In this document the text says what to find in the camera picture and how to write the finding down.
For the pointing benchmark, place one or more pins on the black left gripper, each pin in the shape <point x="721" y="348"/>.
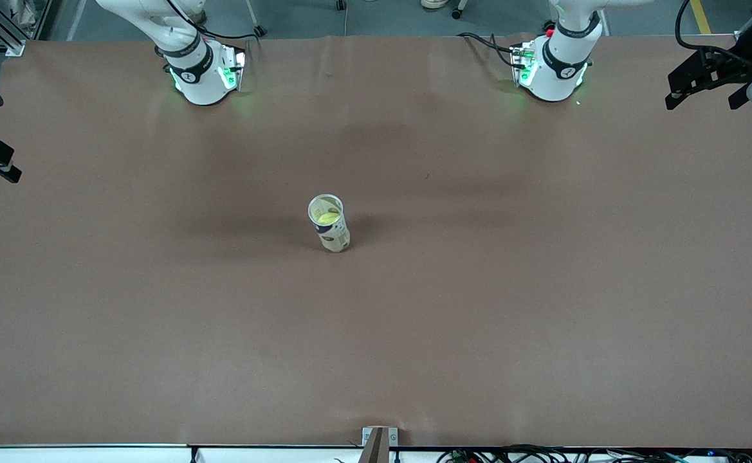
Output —
<point x="729" y="69"/>

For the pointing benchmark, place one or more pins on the clear tennis ball can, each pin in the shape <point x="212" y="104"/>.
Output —
<point x="319" y="204"/>

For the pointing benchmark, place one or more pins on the yellow tennis ball black logo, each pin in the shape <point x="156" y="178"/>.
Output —
<point x="326" y="218"/>

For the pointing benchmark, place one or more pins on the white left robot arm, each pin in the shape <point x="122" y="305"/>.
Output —
<point x="556" y="71"/>

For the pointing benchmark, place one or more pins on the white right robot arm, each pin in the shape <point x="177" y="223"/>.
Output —
<point x="199" y="80"/>

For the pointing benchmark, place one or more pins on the beige sneaker shoe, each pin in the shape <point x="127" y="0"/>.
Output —
<point x="435" y="3"/>

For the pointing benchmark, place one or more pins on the brown paper table cover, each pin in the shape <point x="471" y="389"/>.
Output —
<point x="376" y="321"/>

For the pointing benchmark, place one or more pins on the grey metal camera bracket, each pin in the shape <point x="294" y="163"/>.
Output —
<point x="379" y="440"/>

